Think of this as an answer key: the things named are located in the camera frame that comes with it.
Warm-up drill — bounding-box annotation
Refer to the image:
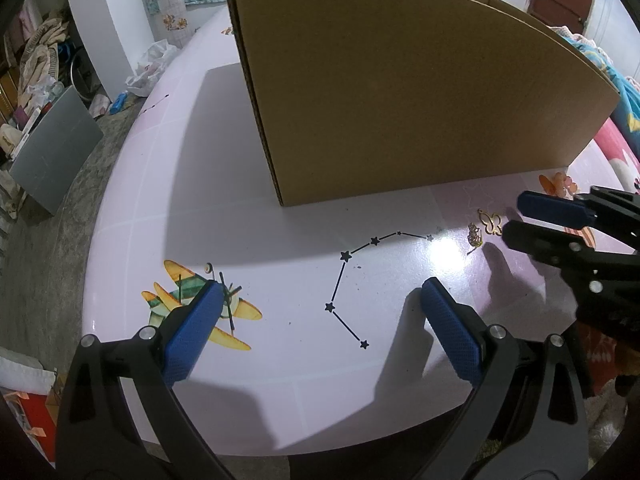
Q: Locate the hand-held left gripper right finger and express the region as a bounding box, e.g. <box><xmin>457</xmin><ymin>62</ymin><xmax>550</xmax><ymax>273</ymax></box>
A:
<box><xmin>420</xmin><ymin>277</ymin><xmax>590</xmax><ymax>480</ymax></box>

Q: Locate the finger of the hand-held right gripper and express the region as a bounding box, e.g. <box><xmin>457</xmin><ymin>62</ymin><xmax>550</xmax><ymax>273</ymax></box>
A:
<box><xmin>516</xmin><ymin>186</ymin><xmax>640</xmax><ymax>252</ymax></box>
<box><xmin>501</xmin><ymin>220</ymin><xmax>640</xmax><ymax>311</ymax></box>

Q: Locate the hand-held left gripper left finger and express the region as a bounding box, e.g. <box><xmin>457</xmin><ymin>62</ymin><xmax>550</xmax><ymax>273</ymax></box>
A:
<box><xmin>54</xmin><ymin>280</ymin><xmax>236</xmax><ymax>480</ymax></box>

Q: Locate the gold butterfly pendant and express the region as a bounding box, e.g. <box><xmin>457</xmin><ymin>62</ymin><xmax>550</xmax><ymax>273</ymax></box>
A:
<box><xmin>477</xmin><ymin>208</ymin><xmax>508</xmax><ymax>238</ymax></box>

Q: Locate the brown cardboard box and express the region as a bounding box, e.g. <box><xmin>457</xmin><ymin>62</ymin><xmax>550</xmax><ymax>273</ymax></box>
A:
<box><xmin>226</xmin><ymin>0</ymin><xmax>621</xmax><ymax>208</ymax></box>

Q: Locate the pink floral blanket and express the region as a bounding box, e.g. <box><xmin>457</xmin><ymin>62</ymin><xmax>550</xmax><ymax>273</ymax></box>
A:
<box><xmin>592</xmin><ymin>117</ymin><xmax>640</xmax><ymax>196</ymax></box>

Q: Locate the blue patterned quilt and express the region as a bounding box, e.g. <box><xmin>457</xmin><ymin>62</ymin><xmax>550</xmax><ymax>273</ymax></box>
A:
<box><xmin>550</xmin><ymin>25</ymin><xmax>640</xmax><ymax>136</ymax></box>

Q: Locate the red box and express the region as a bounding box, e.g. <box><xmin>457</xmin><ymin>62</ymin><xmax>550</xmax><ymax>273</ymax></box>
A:
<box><xmin>5</xmin><ymin>392</ymin><xmax>57</xmax><ymax>461</ymax></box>

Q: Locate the grey board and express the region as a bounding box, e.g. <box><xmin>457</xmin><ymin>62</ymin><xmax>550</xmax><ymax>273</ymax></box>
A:
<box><xmin>7</xmin><ymin>85</ymin><xmax>105</xmax><ymax>216</ymax></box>

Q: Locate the white plastic bag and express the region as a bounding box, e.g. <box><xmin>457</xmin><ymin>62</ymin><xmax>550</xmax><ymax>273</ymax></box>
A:
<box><xmin>125</xmin><ymin>40</ymin><xmax>180</xmax><ymax>98</ymax></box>

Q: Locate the white flower print cloth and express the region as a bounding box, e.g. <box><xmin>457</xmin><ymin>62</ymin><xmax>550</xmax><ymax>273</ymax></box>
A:
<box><xmin>142</xmin><ymin>0</ymin><xmax>190</xmax><ymax>46</ymax></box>

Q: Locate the pile of clothes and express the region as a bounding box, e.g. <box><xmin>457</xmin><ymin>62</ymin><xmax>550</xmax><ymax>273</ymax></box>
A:
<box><xmin>17</xmin><ymin>17</ymin><xmax>76</xmax><ymax>106</ymax></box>

